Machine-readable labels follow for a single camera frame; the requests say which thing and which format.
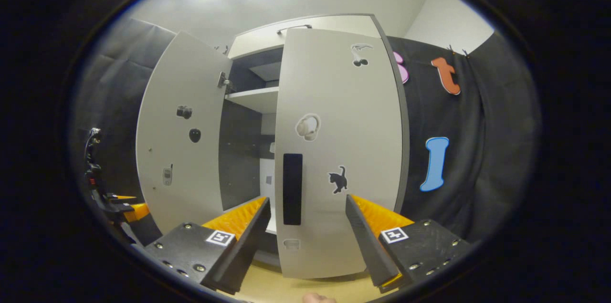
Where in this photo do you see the black backdrop cloth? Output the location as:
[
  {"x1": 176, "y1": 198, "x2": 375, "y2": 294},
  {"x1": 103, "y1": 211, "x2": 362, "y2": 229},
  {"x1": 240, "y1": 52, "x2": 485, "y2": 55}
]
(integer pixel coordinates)
[
  {"x1": 79, "y1": 18, "x2": 177, "y2": 199},
  {"x1": 389, "y1": 31, "x2": 538, "y2": 242}
]

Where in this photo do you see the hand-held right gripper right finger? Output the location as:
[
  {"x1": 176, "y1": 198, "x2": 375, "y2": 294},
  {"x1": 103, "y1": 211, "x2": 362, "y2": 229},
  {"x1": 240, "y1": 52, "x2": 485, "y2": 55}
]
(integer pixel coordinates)
[{"x1": 345, "y1": 194, "x2": 473, "y2": 294}]

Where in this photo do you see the white cabinet drawer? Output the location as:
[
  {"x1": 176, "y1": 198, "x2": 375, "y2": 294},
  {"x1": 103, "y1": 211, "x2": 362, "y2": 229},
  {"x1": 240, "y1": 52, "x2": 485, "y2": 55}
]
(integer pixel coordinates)
[{"x1": 228, "y1": 14, "x2": 382, "y2": 59}]

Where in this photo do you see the white and grey cabinet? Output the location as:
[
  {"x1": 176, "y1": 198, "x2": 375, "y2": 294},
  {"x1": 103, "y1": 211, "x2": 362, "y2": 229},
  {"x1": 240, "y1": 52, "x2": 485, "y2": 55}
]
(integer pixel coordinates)
[{"x1": 218, "y1": 13, "x2": 410, "y2": 268}]

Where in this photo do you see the white cabinet door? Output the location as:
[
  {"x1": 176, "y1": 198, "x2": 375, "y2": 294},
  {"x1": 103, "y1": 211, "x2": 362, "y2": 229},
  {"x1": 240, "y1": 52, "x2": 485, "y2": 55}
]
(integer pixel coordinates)
[
  {"x1": 136, "y1": 31, "x2": 233, "y2": 235},
  {"x1": 274, "y1": 28, "x2": 405, "y2": 279}
]

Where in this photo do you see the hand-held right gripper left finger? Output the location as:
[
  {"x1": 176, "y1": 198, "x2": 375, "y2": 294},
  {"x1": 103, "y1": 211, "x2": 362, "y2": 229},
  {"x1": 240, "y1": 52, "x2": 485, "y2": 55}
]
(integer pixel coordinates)
[{"x1": 143, "y1": 197, "x2": 272, "y2": 295}]

